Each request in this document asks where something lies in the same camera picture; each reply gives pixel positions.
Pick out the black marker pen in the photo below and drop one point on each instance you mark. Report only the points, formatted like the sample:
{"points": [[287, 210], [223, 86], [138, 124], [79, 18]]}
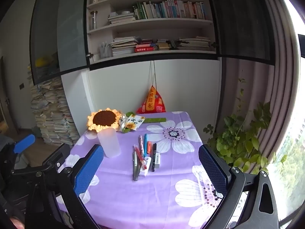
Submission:
{"points": [[153, 157]]}

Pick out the glass jar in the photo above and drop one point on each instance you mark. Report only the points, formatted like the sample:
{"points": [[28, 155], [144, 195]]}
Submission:
{"points": [[93, 21]]}

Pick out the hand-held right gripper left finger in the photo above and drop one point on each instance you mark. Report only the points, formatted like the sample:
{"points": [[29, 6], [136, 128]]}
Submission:
{"points": [[87, 171]]}

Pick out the wooden door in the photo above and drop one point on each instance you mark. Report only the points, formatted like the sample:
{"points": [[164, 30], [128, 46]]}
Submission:
{"points": [[6, 105]]}

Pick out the colourful row of upright books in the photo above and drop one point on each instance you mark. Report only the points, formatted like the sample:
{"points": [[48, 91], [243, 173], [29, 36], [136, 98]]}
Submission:
{"points": [[171, 10]]}

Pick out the short stack of books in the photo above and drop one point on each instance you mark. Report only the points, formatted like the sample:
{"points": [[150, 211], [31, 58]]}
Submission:
{"points": [[165, 44]]}

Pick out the tall stack of worn books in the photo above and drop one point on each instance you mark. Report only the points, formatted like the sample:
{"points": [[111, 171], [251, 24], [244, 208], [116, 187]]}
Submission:
{"points": [[124, 46]]}

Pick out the blue pen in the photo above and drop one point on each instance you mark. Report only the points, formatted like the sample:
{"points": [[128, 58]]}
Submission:
{"points": [[145, 143]]}

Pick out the white correction tape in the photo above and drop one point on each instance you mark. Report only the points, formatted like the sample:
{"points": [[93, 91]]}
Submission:
{"points": [[145, 168]]}

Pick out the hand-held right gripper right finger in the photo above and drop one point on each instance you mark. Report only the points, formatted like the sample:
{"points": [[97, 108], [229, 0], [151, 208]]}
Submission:
{"points": [[212, 169]]}

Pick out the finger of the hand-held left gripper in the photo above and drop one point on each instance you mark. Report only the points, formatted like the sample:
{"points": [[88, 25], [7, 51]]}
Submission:
{"points": [[57, 155], [23, 143]]}

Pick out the wide stack of worn books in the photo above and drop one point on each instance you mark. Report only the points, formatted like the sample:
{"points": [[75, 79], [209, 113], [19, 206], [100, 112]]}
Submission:
{"points": [[193, 44]]}

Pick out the purple floral tablecloth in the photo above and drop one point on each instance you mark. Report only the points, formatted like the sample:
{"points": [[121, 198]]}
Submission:
{"points": [[133, 195]]}

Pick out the grey glass cabinet door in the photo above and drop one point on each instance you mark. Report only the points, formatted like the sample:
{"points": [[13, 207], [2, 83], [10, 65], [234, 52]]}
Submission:
{"points": [[59, 28]]}

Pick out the green leafy plant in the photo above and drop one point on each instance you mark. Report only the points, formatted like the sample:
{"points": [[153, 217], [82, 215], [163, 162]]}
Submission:
{"points": [[240, 140]]}

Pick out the black wall switch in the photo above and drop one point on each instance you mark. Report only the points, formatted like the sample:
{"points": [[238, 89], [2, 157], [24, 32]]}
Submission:
{"points": [[21, 85]]}

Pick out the red books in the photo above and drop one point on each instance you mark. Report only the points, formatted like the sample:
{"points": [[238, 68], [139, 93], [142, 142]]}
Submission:
{"points": [[144, 49]]}

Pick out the red pen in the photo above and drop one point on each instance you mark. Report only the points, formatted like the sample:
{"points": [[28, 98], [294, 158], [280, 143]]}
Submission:
{"points": [[138, 153]]}

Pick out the dark cabinet door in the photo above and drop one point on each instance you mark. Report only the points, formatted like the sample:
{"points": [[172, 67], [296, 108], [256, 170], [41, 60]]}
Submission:
{"points": [[240, 19]]}

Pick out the stack of papers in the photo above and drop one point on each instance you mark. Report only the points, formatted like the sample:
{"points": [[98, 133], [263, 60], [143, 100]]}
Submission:
{"points": [[54, 114]]}

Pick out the pink curtain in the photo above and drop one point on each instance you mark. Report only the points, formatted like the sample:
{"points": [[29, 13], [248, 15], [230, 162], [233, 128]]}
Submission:
{"points": [[266, 81]]}

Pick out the translucent white cup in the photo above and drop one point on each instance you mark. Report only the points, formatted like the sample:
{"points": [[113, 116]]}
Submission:
{"points": [[109, 143]]}

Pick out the crochet sunflower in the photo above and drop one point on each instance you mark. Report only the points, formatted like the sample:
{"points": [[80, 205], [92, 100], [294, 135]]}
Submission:
{"points": [[104, 119]]}

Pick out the orange pen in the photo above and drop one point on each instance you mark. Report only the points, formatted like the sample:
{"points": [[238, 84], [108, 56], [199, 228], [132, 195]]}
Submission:
{"points": [[148, 148]]}

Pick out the sunflower print card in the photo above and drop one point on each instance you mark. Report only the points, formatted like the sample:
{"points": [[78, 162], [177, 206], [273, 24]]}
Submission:
{"points": [[134, 121]]}

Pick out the window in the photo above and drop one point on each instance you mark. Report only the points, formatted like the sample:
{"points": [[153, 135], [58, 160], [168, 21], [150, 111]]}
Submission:
{"points": [[295, 148]]}

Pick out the pink patterned pen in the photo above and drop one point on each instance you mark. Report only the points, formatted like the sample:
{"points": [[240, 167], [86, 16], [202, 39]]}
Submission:
{"points": [[141, 145]]}

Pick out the red triangular pouch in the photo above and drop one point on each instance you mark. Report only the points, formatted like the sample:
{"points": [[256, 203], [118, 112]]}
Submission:
{"points": [[151, 105]]}

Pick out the small flat stack of books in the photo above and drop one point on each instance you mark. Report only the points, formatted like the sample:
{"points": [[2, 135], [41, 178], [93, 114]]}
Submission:
{"points": [[121, 18]]}

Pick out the white eraser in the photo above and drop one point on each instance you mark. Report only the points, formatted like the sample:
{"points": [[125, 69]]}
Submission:
{"points": [[157, 160]]}

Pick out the green ruler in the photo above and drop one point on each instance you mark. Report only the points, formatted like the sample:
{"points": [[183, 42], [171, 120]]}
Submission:
{"points": [[154, 120]]}

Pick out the clear desk organiser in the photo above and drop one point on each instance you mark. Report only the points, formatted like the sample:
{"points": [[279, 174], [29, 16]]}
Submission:
{"points": [[105, 51]]}

